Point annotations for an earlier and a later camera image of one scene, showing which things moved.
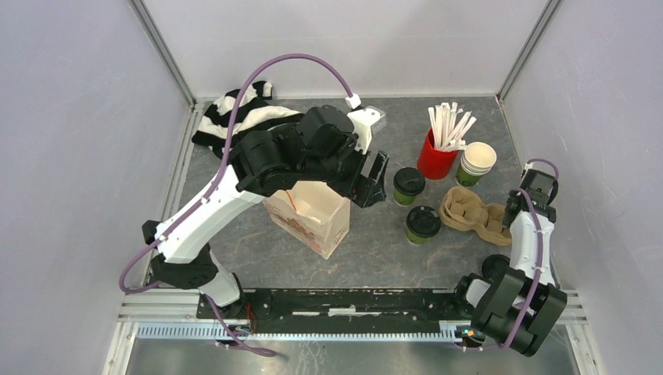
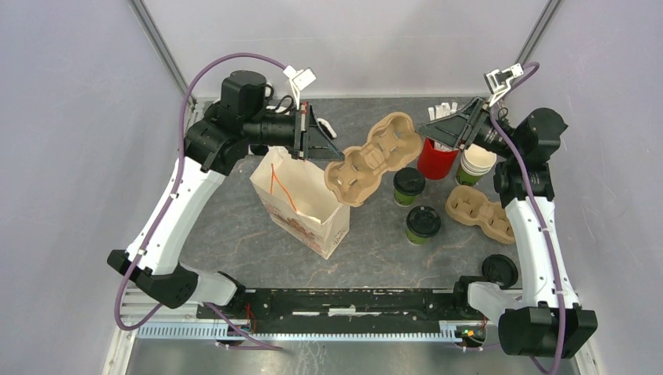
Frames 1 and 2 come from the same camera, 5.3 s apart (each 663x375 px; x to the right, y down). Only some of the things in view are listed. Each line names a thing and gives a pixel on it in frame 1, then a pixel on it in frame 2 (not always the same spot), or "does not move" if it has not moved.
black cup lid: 423,221 does not move
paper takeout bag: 313,212 does not move
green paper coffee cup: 403,200 does not move
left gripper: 360,189 -> 310,141
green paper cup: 416,240 does not move
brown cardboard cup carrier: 462,209 -> 393,144
